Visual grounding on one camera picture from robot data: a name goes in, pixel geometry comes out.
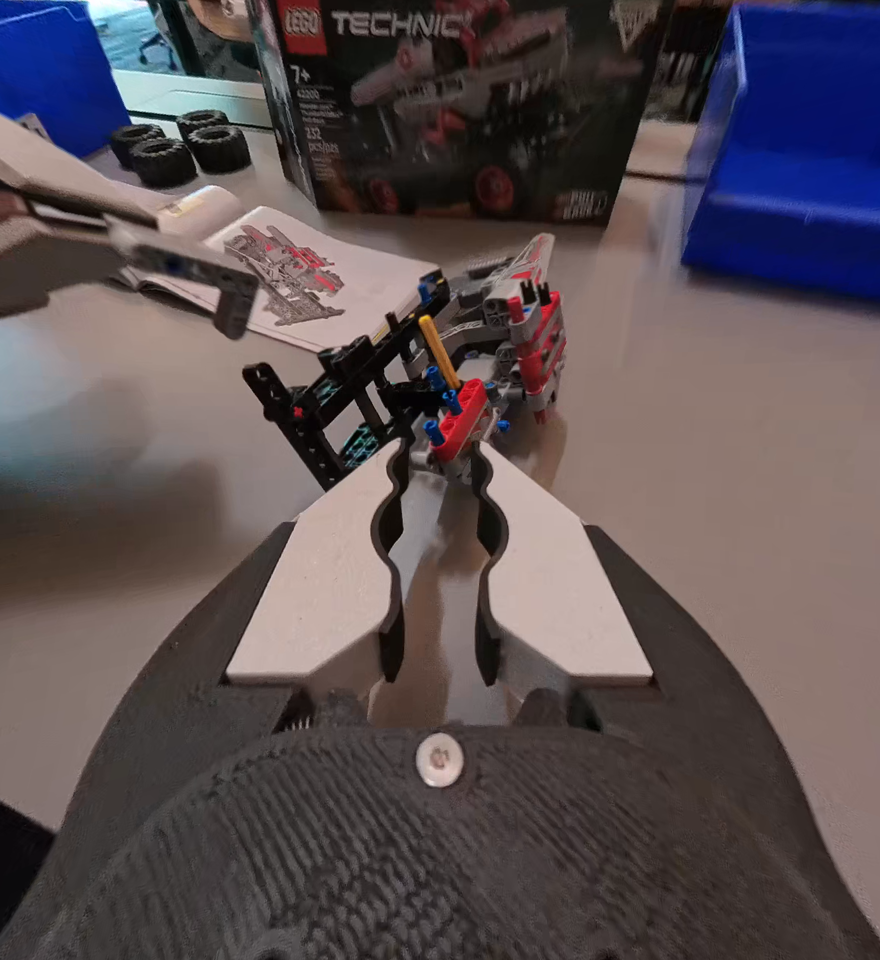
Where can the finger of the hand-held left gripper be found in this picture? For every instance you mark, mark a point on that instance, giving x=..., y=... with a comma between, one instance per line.
x=20, y=262
x=35, y=161

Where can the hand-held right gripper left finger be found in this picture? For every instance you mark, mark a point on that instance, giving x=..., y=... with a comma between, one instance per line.
x=320, y=592

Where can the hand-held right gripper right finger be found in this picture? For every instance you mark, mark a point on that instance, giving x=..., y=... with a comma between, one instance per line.
x=560, y=592

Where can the grey angled toy beam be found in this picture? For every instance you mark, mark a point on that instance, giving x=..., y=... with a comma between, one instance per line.
x=200, y=270

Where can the grey red toy vehicle model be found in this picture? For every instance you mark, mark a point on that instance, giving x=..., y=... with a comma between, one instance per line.
x=342, y=356

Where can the white instruction booklet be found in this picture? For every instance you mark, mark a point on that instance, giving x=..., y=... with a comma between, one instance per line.
x=320, y=262

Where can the black toy box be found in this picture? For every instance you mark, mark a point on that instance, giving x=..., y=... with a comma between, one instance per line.
x=485, y=112

